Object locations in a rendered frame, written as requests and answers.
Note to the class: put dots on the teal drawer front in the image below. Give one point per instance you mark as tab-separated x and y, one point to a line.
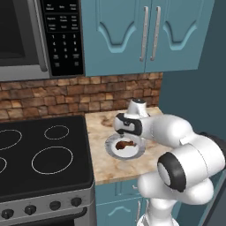
117	189

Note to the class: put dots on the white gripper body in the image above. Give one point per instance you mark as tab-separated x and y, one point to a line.
131	137

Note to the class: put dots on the grey rimmed white plate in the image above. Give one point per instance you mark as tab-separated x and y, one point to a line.
127	153

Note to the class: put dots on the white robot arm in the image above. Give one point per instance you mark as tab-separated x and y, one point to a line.
188	159

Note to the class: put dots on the black and steel stove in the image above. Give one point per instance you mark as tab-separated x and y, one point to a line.
44	176

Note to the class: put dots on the brown chicken drumstick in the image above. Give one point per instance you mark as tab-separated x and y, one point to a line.
124	144

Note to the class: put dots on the tall teal cabinet panel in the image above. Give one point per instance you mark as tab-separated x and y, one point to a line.
191	88

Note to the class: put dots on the teal base cupboard door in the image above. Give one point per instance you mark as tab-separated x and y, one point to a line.
117	213

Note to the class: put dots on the black and steel microwave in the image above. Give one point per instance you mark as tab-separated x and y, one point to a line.
26	35

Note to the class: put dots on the teal wall cupboard door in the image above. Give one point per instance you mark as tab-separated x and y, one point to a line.
117	58
182	56

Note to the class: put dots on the black stove knob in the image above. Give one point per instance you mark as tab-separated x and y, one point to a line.
76	201
55	205
7	213
30	209

